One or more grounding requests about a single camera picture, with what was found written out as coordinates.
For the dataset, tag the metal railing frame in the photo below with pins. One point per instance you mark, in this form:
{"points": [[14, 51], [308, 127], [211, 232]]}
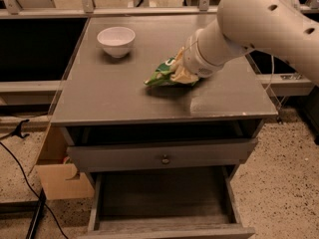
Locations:
{"points": [[103, 8]]}

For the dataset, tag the green rice chip bag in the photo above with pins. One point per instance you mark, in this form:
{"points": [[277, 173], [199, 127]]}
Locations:
{"points": [[164, 75]]}

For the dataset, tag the grey wooden drawer cabinet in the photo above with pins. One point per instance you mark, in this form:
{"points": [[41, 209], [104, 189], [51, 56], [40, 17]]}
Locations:
{"points": [[105, 101]]}

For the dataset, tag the grey top drawer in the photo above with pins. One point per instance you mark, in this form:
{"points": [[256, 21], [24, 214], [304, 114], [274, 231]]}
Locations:
{"points": [[149, 155]]}

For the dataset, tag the white ceramic bowl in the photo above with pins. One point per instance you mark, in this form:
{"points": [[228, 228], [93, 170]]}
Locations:
{"points": [[117, 41]]}

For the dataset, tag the black clamp on floor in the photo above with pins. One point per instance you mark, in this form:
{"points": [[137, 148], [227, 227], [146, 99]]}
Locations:
{"points": [[17, 131]]}

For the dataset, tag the cardboard box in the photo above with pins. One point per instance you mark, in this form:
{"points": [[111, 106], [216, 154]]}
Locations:
{"points": [[59, 177]]}

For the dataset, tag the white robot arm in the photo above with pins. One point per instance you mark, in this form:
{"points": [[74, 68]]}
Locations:
{"points": [[274, 27]]}

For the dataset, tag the round metal drawer knob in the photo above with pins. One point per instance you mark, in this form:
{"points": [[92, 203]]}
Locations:
{"points": [[165, 159]]}

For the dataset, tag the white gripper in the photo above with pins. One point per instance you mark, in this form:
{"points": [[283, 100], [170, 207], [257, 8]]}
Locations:
{"points": [[196, 61]]}

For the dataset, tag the grey open middle drawer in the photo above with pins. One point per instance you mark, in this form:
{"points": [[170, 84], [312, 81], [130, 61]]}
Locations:
{"points": [[180, 203]]}

